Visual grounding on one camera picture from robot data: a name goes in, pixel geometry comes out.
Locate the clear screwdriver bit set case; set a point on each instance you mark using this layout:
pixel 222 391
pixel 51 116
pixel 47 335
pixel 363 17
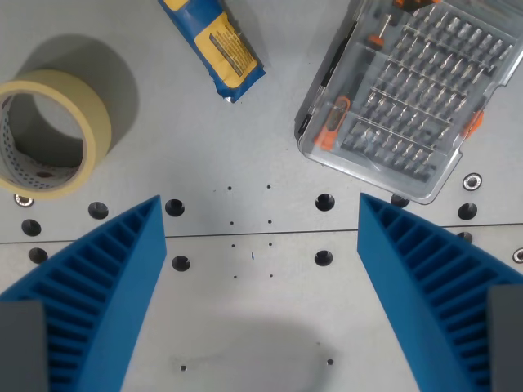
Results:
pixel 408 98

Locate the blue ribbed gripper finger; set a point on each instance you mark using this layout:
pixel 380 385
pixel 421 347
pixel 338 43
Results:
pixel 412 286
pixel 110 281

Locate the beige masking tape roll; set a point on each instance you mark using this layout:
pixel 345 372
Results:
pixel 49 134

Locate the blue and yellow snack bag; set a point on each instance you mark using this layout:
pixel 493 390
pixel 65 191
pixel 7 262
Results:
pixel 220 49

